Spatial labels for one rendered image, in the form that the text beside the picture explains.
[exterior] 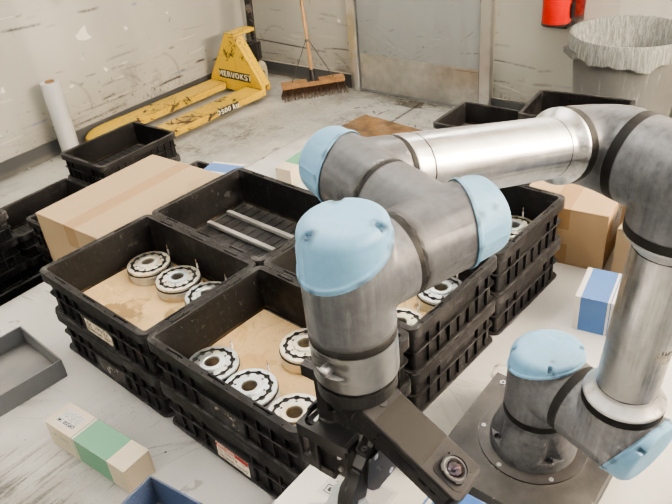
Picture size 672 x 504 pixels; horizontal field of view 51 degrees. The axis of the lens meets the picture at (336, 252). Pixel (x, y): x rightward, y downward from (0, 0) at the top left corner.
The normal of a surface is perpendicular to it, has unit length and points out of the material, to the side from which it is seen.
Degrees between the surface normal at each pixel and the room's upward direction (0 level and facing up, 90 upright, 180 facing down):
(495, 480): 4
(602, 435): 89
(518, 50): 90
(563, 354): 4
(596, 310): 90
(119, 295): 0
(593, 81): 95
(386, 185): 30
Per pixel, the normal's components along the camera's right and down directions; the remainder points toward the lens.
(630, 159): -0.75, -0.05
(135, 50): 0.79, 0.27
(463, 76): -0.62, 0.47
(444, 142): 0.36, -0.60
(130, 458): -0.09, -0.84
